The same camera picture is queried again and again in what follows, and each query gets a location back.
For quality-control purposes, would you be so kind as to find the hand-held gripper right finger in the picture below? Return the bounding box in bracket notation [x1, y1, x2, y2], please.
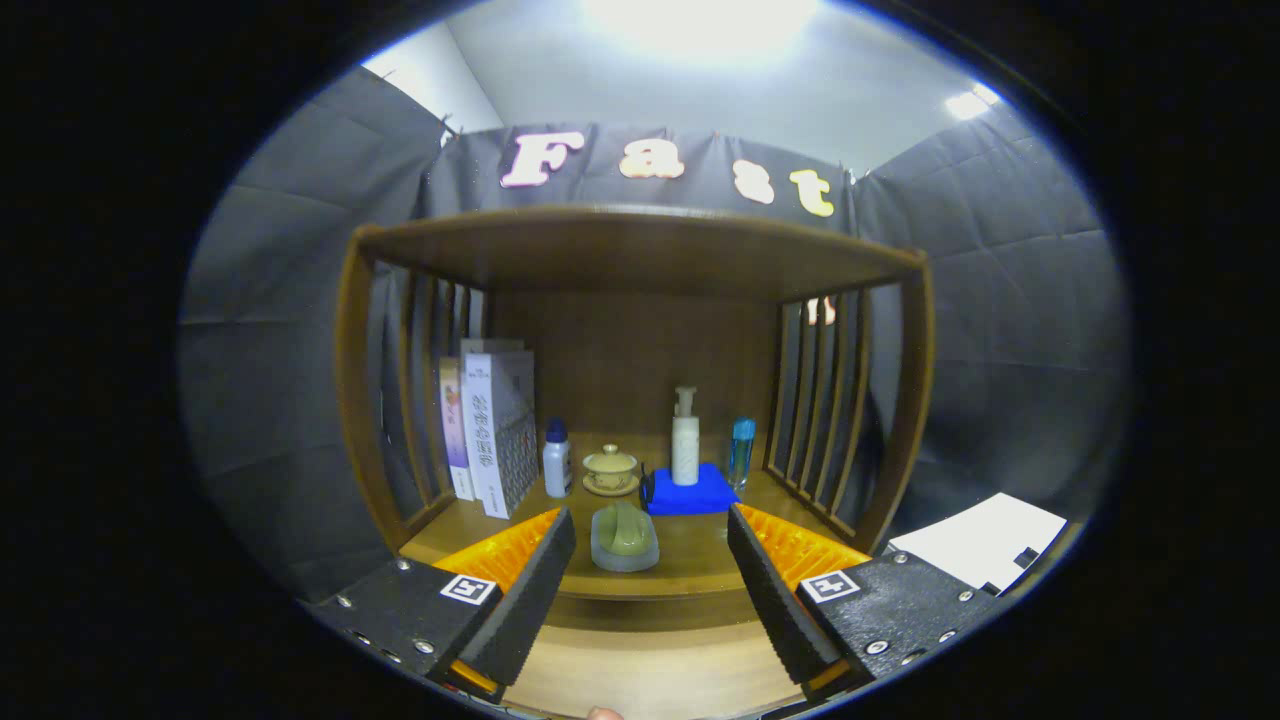
[726, 503, 1001, 701]

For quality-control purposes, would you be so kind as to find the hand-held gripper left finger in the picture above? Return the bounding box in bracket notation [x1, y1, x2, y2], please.
[298, 505, 579, 701]

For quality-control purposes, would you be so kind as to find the green ceramic spoon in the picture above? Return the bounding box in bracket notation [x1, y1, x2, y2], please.
[598, 500, 651, 558]

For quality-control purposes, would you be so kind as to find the wooden countertop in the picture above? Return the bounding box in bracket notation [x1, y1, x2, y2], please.
[398, 432, 861, 601]

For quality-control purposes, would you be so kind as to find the brown wooden cabinet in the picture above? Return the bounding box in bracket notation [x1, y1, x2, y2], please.
[333, 205, 936, 626]

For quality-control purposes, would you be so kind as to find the blue folded cloth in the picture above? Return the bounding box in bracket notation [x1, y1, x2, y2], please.
[643, 462, 741, 517]

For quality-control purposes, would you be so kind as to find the small white bottle blue cap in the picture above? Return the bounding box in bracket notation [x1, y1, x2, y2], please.
[542, 418, 572, 499]

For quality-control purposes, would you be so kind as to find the teal slim bottle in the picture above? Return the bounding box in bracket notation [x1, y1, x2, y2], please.
[727, 418, 757, 493]

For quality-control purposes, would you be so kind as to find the yellow lidded teacup with saucer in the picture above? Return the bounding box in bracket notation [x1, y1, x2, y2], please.
[582, 444, 641, 498]

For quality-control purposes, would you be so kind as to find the thick white patterned book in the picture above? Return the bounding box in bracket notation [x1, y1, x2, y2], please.
[465, 350, 539, 520]

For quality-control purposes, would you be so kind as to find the white pump bottle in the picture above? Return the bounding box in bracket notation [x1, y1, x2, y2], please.
[671, 386, 701, 487]

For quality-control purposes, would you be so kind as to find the purple spine book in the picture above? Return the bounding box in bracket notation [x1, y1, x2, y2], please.
[439, 357, 476, 501]

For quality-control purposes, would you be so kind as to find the thin white book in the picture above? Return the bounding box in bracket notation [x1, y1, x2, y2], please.
[458, 338, 526, 501]

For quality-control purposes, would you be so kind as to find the white storage box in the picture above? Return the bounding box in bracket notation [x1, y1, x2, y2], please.
[888, 492, 1069, 596]

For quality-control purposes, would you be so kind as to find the black backdrop cloth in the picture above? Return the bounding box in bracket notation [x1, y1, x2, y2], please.
[180, 65, 1131, 601]

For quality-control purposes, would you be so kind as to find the small ceiling light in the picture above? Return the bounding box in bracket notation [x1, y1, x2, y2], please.
[945, 85, 1001, 121]

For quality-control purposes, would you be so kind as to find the large ceiling light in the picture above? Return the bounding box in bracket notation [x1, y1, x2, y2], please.
[580, 0, 821, 56]

